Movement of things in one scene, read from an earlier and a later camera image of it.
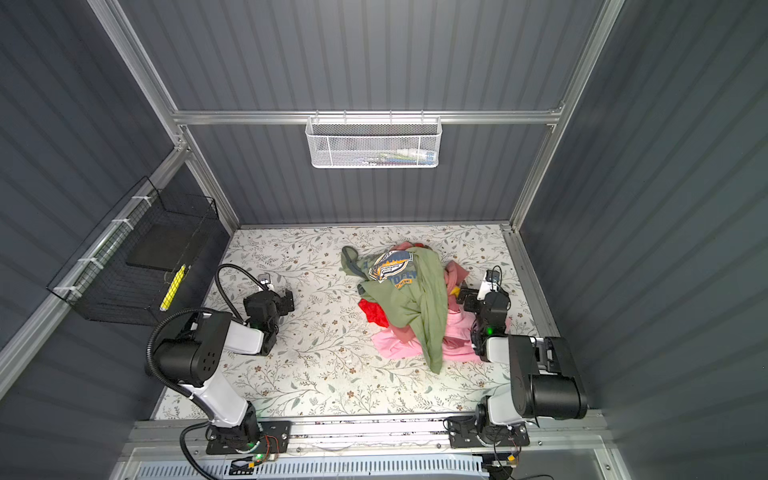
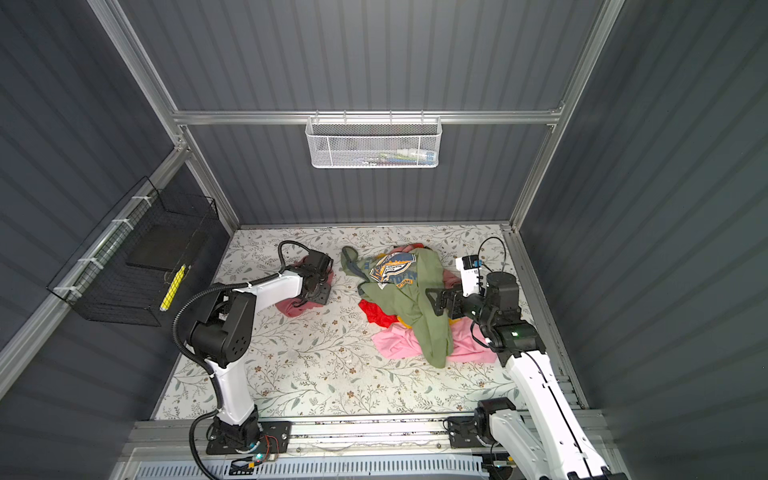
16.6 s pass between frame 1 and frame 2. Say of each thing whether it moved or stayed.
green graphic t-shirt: stayed
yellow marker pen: stayed
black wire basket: stayed
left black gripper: moved
